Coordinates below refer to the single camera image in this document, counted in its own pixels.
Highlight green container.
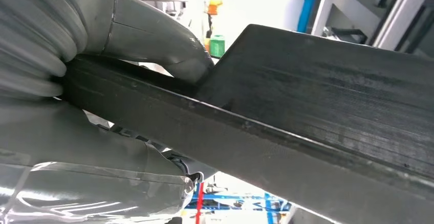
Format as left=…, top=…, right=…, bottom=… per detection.
left=209, top=35, right=226, bottom=59

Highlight orange object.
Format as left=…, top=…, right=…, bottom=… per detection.
left=207, top=0, right=223, bottom=15

